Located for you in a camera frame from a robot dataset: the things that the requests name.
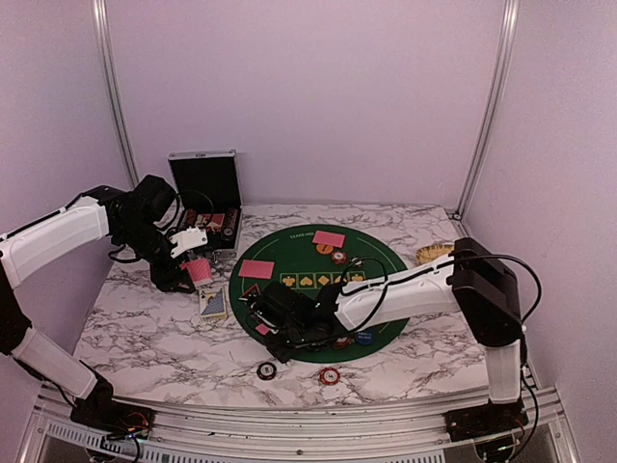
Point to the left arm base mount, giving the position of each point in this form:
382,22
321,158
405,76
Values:
118,419

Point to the blue small blind button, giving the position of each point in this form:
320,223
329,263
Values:
365,337

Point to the right aluminium frame post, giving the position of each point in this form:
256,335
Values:
504,51

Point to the black orange 100 chip stack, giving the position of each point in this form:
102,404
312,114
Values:
266,371

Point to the red beige 5 chip stack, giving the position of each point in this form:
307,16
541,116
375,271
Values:
329,376

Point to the blue gold card box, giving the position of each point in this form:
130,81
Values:
213,304

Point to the left aluminium frame post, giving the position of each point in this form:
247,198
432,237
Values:
113,91

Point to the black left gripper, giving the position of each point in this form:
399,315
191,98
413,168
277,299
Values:
165,277

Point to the red card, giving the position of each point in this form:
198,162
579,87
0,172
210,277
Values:
256,269
263,329
329,238

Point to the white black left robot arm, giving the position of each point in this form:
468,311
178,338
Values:
131,220

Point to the black red triangular dealer button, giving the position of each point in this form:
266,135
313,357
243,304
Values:
250,294

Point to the red playing card deck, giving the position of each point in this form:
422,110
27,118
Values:
199,271

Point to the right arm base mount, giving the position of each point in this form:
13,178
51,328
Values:
483,420

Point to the silver case handle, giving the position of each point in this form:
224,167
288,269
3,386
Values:
220,256

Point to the aluminium frame post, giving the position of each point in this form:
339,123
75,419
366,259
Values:
113,91
504,51

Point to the front aluminium rail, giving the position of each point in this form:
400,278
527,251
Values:
389,432

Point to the woven bamboo tray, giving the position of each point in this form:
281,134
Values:
427,254

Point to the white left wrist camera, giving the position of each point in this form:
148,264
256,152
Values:
186,240

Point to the orange round big blind button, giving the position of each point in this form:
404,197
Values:
324,249

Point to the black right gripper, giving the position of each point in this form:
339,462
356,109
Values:
282,352

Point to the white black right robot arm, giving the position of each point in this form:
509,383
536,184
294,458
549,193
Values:
469,280

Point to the round green poker mat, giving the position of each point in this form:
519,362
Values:
299,266

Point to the aluminium poker chip case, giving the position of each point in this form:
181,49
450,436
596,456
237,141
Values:
208,185

